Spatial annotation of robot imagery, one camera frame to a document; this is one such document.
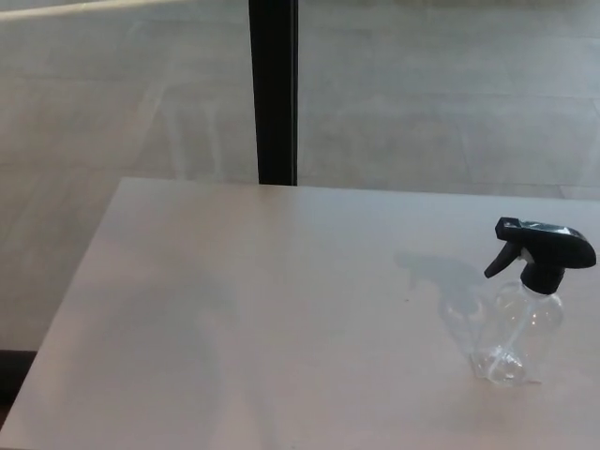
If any black vertical window post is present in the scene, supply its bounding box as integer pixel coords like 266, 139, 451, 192
247, 0, 300, 185

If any black trigger spray lid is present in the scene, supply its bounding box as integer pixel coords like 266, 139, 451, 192
483, 216, 598, 295

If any clear plastic spray bottle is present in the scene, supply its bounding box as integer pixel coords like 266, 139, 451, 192
472, 276, 565, 387

